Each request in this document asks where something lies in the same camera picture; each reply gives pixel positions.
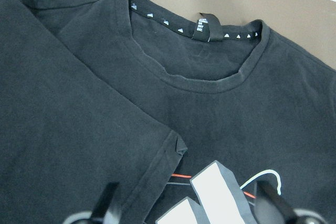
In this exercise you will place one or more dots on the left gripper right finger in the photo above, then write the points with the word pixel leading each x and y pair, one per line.
pixel 269 205

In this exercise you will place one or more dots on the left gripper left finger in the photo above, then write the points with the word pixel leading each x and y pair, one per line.
pixel 107 207

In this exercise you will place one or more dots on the black printed t-shirt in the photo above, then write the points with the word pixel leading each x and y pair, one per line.
pixel 99 91

